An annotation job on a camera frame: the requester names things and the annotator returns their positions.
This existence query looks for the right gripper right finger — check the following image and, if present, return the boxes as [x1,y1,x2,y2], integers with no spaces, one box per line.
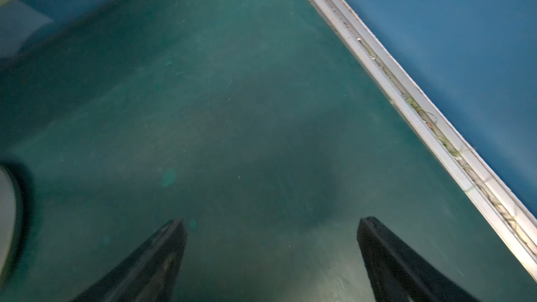
[357,217,477,302]

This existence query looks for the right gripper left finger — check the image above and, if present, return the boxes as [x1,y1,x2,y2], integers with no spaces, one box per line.
[74,220,187,301]

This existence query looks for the bin with clear plastic bag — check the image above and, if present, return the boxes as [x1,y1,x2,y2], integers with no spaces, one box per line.
[1,165,25,287]

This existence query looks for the right side aluminium floor rail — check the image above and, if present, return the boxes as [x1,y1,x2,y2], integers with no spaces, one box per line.
[309,0,536,278]

